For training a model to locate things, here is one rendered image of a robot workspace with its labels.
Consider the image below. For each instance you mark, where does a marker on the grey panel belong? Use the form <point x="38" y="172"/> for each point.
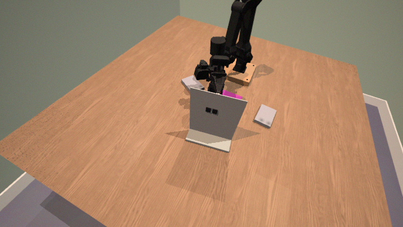
<point x="213" y="119"/>

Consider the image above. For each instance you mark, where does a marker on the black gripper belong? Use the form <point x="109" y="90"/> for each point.
<point x="218" y="75"/>

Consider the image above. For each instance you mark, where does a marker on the pink square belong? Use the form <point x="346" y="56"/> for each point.
<point x="229" y="94"/>

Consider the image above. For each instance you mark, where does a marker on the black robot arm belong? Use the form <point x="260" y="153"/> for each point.
<point x="241" y="19"/>

